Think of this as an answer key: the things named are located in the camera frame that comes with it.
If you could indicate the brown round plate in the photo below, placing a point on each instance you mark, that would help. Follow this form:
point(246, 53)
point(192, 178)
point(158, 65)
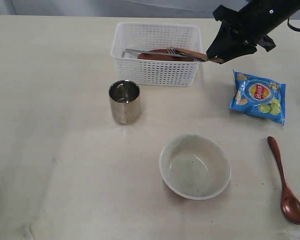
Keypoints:
point(160, 57)

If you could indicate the stainless steel cup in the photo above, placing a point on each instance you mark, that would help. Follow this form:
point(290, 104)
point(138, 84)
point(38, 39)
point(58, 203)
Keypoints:
point(125, 101)

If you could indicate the white ceramic bowl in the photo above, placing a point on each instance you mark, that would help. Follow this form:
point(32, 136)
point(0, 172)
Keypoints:
point(194, 167)

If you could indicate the silver metal fork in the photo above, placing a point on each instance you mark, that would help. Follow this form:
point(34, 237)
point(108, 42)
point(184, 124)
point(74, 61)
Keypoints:
point(168, 52)

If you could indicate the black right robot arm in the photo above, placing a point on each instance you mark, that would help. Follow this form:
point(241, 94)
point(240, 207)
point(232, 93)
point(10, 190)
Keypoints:
point(279, 10)

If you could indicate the white perforated plastic basket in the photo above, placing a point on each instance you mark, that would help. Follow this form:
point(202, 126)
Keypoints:
point(132, 38)

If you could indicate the brown wooden chopstick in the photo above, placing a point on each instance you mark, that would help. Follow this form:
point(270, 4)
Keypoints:
point(199, 55)
point(192, 57)

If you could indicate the blue potato chips bag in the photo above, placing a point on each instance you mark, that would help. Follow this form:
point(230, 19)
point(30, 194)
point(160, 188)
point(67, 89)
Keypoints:
point(259, 97)

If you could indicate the brown wooden spoon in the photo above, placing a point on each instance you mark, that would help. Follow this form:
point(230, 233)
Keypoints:
point(290, 205)

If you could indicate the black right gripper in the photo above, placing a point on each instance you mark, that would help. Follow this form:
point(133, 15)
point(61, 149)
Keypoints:
point(241, 31)

